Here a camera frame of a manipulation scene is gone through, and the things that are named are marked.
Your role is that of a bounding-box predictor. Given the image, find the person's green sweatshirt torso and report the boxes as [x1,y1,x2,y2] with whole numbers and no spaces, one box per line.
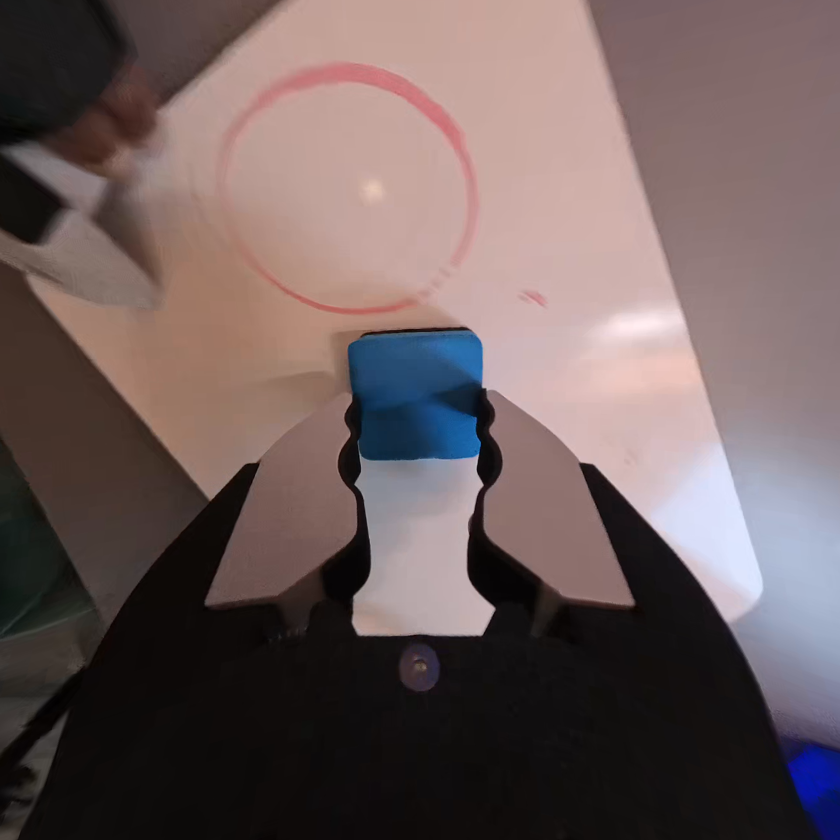
[0,446,99,637]

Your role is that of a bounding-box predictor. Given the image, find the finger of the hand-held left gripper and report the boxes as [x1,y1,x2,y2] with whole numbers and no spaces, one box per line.
[0,210,165,311]
[3,141,155,217]

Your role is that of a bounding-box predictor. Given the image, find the person's left hand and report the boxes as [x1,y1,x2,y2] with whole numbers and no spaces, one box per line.
[62,66,161,173]

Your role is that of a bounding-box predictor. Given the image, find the blue foam eraser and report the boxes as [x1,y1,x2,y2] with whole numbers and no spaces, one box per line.
[348,328,485,462]

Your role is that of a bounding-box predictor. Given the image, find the blue plastic bin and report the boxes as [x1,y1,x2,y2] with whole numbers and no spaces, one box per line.
[784,738,840,834]

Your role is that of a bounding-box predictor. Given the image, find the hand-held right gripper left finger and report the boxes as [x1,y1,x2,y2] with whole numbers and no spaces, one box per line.
[205,392,363,641]

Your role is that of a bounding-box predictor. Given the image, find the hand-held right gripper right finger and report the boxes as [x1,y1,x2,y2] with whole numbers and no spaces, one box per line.
[467,388,636,637]

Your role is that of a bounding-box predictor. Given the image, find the white whiteboard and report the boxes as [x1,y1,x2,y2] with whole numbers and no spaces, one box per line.
[26,0,764,636]

